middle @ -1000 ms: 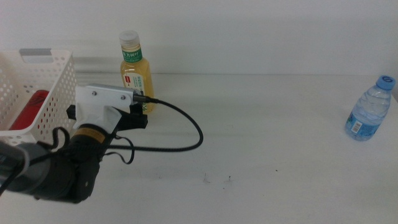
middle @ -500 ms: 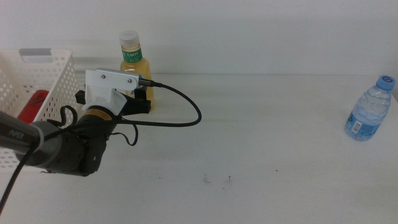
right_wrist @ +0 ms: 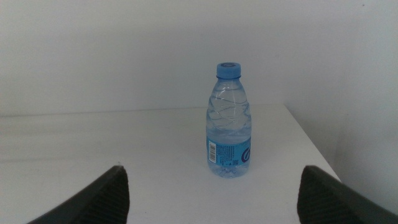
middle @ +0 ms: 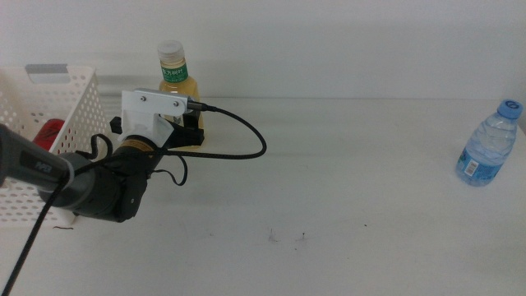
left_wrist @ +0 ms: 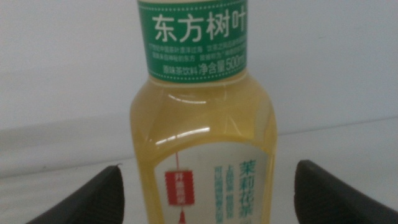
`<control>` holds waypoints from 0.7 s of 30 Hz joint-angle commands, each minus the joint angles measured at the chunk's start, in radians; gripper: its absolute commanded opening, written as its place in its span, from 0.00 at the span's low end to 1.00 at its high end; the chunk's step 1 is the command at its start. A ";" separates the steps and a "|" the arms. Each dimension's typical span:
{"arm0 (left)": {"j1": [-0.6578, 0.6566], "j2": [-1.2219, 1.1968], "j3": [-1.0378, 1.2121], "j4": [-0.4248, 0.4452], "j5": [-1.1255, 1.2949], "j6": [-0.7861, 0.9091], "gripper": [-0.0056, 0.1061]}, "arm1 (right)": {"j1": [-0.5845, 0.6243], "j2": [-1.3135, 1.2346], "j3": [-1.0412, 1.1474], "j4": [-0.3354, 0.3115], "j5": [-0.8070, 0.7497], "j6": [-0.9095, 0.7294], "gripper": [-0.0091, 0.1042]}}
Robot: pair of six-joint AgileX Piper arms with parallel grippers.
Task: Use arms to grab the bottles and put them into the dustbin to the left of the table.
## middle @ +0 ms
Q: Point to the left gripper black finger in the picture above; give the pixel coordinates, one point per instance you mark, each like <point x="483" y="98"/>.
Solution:
<point x="116" y="125"/>
<point x="188" y="121"/>

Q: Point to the yellow tea bottle white cap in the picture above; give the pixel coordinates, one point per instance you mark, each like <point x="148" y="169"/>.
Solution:
<point x="174" y="74"/>

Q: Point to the red cola can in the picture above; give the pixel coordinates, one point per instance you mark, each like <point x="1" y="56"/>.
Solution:
<point x="47" y="133"/>

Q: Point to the clear water bottle blue cap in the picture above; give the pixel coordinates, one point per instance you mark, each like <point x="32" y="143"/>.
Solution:
<point x="485" y="152"/>

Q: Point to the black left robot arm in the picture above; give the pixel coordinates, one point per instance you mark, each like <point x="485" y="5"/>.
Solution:
<point x="102" y="193"/>

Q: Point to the white perforated plastic basket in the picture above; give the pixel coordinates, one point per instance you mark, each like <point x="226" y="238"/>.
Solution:
<point x="88" y="103"/>

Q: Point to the small black thread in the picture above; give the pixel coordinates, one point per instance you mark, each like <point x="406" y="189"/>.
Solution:
<point x="61" y="228"/>

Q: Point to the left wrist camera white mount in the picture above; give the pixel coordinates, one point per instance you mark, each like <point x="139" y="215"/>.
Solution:
<point x="144" y="119"/>

